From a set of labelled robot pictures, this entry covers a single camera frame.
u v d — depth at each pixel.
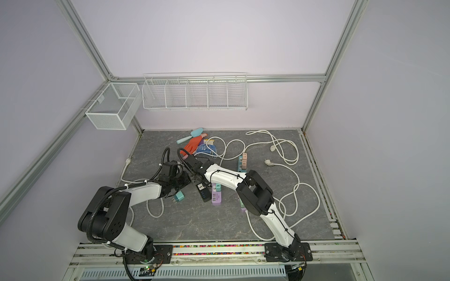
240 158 1.03
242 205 0.82
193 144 1.10
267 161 1.02
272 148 1.08
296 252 0.65
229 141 1.15
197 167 0.73
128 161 1.08
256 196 0.54
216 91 0.99
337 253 0.76
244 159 0.97
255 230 0.79
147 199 0.62
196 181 0.84
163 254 0.74
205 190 0.91
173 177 0.77
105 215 0.45
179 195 0.87
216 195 0.89
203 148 1.09
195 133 1.19
